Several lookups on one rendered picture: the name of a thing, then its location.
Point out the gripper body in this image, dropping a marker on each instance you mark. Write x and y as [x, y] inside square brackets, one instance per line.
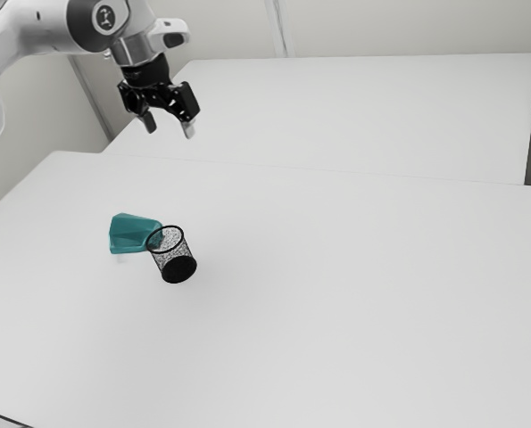
[151, 82]

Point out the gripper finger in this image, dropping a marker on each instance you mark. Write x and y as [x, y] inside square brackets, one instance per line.
[148, 121]
[186, 111]

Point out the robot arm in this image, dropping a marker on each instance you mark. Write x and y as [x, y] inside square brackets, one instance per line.
[33, 31]

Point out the teal faceted mug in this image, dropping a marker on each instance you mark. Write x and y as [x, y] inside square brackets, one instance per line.
[129, 235]

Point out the black mesh pen holder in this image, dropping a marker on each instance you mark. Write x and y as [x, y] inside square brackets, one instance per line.
[173, 256]

